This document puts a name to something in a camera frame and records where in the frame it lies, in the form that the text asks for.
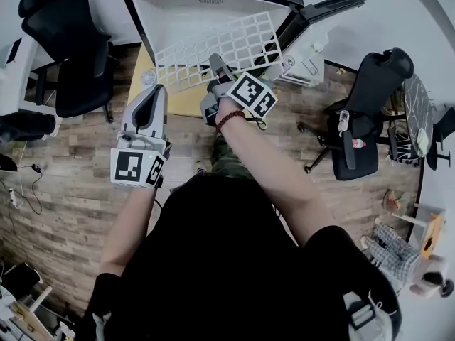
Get black mesh office chair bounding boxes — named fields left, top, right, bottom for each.
left=297, top=47, right=415, bottom=181
left=17, top=0, right=118, bottom=123

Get orange shoe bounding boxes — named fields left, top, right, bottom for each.
left=382, top=189, right=400, bottom=209

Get black and white bag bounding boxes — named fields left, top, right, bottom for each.
left=386, top=126, right=420, bottom=163

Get grey backpack strap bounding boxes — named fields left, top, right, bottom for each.
left=343, top=289, right=402, bottom=341

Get person's right hand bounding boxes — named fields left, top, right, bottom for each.
left=215, top=96, right=238, bottom=117

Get person's camouflage trousers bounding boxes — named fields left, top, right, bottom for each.
left=170, top=135, right=257, bottom=191

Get round black marble table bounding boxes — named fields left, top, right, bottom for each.
left=404, top=72, right=435, bottom=158

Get white desk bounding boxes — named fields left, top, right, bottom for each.
left=0, top=37, right=60, bottom=117

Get person's left forearm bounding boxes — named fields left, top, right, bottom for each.
left=100, top=186, right=157, bottom=276

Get black mini fridge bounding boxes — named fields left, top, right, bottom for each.
left=120, top=0, right=306, bottom=67

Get small white box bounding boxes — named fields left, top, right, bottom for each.
left=301, top=55, right=320, bottom=75

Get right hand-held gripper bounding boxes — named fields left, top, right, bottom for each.
left=199, top=53, right=279, bottom=126

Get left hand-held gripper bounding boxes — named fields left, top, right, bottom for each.
left=109, top=84, right=173, bottom=190

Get small white handheld fan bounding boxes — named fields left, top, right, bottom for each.
left=140, top=68, right=158, bottom=87

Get person's right forearm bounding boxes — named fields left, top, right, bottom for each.
left=216, top=114, right=337, bottom=247

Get small wooden table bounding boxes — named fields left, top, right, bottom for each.
left=127, top=43, right=221, bottom=120

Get grey shoe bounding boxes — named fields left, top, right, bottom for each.
left=397, top=192, right=415, bottom=211

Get person's black shirt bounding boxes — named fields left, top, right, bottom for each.
left=76, top=172, right=402, bottom=341

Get dark red bead bracelet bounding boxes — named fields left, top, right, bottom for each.
left=215, top=110, right=247, bottom=134

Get crumpled clear plastic bottle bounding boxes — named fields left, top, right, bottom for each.
left=337, top=109, right=351, bottom=138

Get white wire fridge shelf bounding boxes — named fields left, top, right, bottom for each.
left=153, top=11, right=286, bottom=96

